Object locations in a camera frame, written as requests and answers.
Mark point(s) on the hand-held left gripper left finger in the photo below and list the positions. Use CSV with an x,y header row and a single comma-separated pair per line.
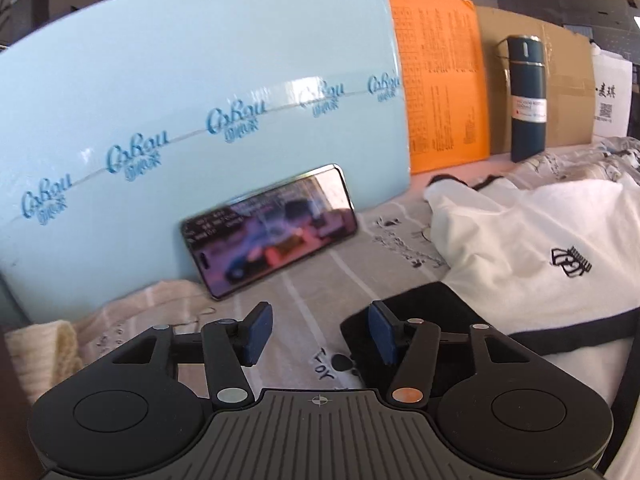
x,y
257,332

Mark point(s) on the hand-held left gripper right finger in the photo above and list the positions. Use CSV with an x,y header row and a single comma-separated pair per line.
x,y
382,332

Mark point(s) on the white sweatshirt black trim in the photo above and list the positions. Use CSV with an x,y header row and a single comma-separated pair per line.
x,y
525,240

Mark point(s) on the printed bed sheet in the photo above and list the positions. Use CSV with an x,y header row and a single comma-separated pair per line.
x,y
320,280

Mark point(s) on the black smartphone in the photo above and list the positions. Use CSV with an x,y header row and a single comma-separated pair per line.
x,y
270,232

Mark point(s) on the beige printed cloth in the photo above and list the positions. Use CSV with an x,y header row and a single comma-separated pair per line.
x,y
150,310

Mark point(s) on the cream knitted garment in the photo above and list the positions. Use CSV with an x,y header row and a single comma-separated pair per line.
x,y
45,350

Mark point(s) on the orange box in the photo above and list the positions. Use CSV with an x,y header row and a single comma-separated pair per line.
x,y
440,85

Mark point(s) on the light blue printed box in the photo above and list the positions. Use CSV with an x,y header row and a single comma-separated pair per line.
x,y
175,70

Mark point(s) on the dark blue vacuum bottle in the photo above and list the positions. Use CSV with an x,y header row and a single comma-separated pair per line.
x,y
527,95

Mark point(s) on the brown cardboard box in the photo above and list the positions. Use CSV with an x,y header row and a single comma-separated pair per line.
x,y
565,85

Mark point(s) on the white paper bag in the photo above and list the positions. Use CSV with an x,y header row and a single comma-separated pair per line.
x,y
612,95

